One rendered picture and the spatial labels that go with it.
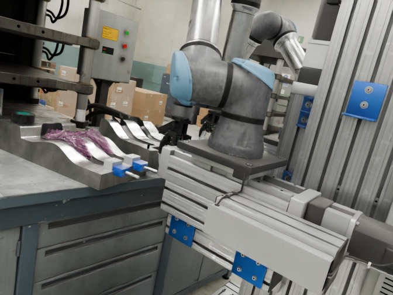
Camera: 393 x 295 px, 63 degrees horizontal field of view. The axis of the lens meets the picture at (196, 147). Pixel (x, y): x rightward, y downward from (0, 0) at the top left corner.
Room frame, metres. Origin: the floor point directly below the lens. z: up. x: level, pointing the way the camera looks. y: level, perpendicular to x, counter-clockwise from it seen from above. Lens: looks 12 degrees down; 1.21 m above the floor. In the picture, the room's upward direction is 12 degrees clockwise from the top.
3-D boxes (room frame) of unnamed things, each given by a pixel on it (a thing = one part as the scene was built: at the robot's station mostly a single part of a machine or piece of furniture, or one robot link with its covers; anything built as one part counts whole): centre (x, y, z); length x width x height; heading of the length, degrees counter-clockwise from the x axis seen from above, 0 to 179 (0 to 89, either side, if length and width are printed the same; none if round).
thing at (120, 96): (5.45, 1.87, 0.47); 1.22 x 0.80 x 0.94; 63
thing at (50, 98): (6.11, 2.83, 0.34); 0.63 x 0.45 x 0.40; 59
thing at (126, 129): (1.48, 0.28, 0.92); 0.35 x 0.16 x 0.09; 50
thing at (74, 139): (1.18, 0.45, 0.90); 0.26 x 0.18 x 0.08; 67
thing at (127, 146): (1.50, 0.29, 0.87); 0.50 x 0.26 x 0.14; 50
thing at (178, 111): (1.24, 0.08, 1.07); 0.08 x 0.08 x 0.05
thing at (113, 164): (1.03, 0.22, 0.86); 0.13 x 0.05 x 0.05; 67
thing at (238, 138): (0.86, -0.10, 1.09); 0.15 x 0.15 x 0.10
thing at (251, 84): (0.85, -0.10, 1.20); 0.13 x 0.12 x 0.14; 98
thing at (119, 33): (2.12, 0.68, 0.74); 0.31 x 0.22 x 1.47; 140
